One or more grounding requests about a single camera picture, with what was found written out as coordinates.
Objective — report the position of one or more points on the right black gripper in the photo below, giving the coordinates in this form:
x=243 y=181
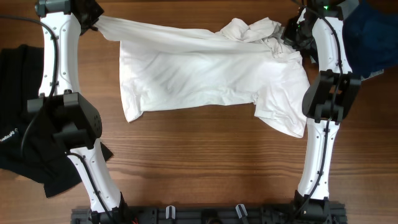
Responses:
x=286 y=37

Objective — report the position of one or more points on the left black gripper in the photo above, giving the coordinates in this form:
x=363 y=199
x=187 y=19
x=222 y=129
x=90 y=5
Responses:
x=97 y=11

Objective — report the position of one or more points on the white polo shirt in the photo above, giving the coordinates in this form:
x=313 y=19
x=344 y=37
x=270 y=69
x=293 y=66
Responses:
x=167 y=68

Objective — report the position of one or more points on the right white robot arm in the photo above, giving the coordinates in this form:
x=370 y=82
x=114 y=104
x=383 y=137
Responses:
x=318 y=30

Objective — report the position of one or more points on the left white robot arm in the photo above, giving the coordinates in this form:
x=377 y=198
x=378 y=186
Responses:
x=60 y=77

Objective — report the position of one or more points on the navy blue shirt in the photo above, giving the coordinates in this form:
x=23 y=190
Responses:
x=370 y=38

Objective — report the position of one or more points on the light grey garment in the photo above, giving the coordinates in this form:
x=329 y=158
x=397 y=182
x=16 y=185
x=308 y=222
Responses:
x=373 y=74

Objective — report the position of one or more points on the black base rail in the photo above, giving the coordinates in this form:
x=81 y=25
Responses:
x=266 y=214

